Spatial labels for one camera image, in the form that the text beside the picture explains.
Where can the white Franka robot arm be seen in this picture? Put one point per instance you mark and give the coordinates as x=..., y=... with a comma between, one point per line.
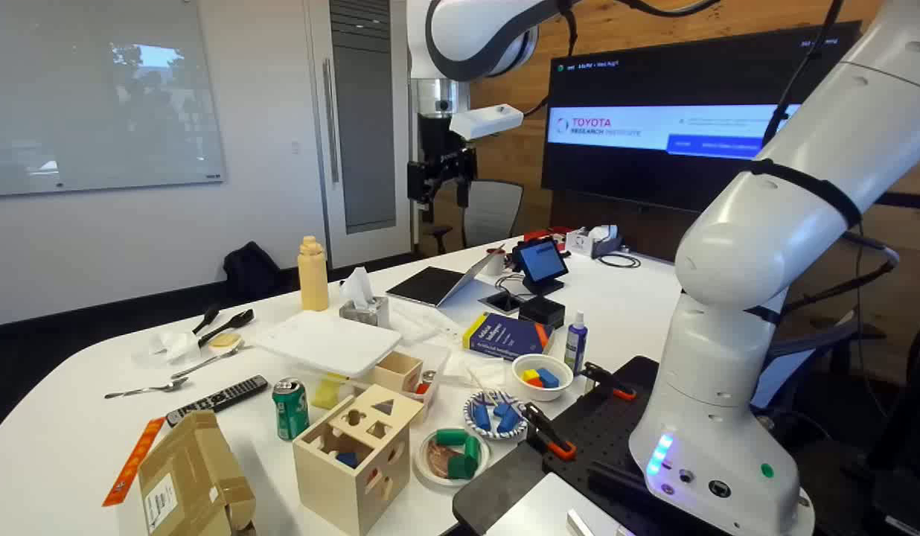
x=758, y=247

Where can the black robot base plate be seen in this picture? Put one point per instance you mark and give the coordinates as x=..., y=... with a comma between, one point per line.
x=597, y=436

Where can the blue chair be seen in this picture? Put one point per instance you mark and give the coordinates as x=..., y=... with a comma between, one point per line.
x=811, y=346

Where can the blue white patterned bowl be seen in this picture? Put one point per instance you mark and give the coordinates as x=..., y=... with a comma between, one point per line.
x=494, y=425

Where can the grey back office chair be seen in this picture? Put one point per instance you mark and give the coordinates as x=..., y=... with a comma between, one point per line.
x=493, y=209

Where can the small open wooden box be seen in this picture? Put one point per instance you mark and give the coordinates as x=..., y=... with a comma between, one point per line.
x=397, y=372

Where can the grey laptop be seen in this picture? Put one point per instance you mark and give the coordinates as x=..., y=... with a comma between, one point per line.
x=430, y=284

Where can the black chair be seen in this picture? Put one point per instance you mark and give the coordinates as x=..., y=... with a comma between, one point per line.
x=905, y=436

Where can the blue toy block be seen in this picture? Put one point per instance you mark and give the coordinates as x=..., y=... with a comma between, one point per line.
x=548, y=376

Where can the small black plastic utensil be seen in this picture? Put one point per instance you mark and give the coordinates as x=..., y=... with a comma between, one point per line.
x=205, y=317

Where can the grey tissue box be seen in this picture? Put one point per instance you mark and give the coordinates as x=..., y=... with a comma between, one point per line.
x=365, y=300

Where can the brown cardboard box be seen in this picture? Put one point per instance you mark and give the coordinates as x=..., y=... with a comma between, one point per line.
x=193, y=476

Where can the metal fork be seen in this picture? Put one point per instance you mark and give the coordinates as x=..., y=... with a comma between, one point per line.
x=141, y=388

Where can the brown toy piece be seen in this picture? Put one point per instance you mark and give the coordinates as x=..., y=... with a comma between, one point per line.
x=439, y=458

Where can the green toy piece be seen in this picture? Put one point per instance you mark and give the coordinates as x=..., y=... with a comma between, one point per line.
x=458, y=443

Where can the orange ruler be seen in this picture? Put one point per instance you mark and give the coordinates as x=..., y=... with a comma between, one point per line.
x=132, y=461

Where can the green soda can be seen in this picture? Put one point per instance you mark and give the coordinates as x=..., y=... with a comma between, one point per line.
x=290, y=409

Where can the yellow squeeze bottle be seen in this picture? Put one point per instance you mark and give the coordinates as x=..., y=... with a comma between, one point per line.
x=313, y=276

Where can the black box device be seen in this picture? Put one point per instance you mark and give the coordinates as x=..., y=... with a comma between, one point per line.
x=542, y=309

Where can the blue cylinder block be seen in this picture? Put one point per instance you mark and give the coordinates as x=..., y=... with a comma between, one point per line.
x=509, y=418

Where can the black orange clamp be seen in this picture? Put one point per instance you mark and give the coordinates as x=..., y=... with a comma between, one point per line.
x=609, y=382
x=548, y=431

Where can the blue paperback book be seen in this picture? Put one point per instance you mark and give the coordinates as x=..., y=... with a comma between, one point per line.
x=503, y=338

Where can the wooden shape sorter box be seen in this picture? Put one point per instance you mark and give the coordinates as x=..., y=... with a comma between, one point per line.
x=356, y=476

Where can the large wall monitor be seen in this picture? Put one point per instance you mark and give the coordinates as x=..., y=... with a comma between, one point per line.
x=655, y=90

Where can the yellow toy block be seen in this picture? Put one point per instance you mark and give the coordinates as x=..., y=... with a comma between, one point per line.
x=528, y=372

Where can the clear plastic container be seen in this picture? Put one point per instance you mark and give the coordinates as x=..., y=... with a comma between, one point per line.
x=430, y=372

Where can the white folded cloth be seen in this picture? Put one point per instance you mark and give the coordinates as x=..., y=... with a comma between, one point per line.
x=418, y=321

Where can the black tablet on stand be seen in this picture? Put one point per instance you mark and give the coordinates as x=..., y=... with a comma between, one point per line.
x=540, y=262

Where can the white plastic bowl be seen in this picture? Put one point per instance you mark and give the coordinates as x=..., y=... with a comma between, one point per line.
x=542, y=391

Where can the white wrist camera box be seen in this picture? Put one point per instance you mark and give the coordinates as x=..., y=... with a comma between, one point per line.
x=487, y=119

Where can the crumpled white napkin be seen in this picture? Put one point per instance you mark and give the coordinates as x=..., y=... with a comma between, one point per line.
x=167, y=342

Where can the blue flat block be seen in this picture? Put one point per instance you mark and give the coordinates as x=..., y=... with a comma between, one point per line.
x=482, y=409

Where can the green bowl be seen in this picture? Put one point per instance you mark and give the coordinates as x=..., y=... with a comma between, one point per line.
x=447, y=476

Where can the white door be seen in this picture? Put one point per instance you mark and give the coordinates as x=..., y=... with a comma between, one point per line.
x=365, y=119

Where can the red toy block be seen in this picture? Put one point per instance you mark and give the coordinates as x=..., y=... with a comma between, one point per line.
x=533, y=384

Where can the yellow green toy fruit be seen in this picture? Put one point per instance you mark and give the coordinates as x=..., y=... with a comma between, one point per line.
x=329, y=393

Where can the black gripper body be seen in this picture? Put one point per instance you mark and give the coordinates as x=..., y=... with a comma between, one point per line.
x=441, y=157

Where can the white paper sheet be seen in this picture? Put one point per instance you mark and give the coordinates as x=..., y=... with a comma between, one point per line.
x=548, y=507

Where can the large black plastic spoon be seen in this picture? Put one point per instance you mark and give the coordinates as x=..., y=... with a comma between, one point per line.
x=226, y=321

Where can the wall whiteboard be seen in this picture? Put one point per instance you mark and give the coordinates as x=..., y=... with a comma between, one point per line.
x=91, y=90

